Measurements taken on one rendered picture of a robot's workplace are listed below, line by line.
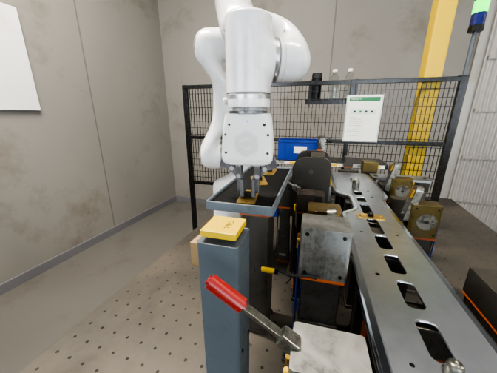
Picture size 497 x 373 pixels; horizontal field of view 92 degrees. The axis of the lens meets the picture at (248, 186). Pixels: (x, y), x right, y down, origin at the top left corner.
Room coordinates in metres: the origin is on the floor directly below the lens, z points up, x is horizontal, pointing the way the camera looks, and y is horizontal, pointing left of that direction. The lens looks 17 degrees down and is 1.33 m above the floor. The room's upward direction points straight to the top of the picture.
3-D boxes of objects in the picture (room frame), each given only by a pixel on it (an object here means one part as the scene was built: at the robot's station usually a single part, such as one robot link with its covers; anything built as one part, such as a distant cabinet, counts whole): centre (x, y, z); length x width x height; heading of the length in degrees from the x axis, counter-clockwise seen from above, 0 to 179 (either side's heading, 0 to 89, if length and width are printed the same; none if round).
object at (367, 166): (1.42, -0.73, 0.88); 0.08 x 0.08 x 0.36; 75
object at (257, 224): (0.61, -0.03, 0.92); 0.10 x 0.08 x 0.45; 165
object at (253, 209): (0.61, -0.03, 1.16); 0.37 x 0.14 x 0.02; 165
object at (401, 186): (1.08, -0.73, 0.87); 0.12 x 0.07 x 0.35; 75
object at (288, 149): (1.69, -0.37, 1.09); 0.30 x 0.17 x 0.13; 78
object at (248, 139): (0.49, 0.00, 1.29); 0.10 x 0.07 x 0.11; 81
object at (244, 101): (0.49, 0.00, 1.35); 0.09 x 0.08 x 0.03; 81
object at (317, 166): (0.89, -0.24, 0.94); 0.18 x 0.13 x 0.49; 165
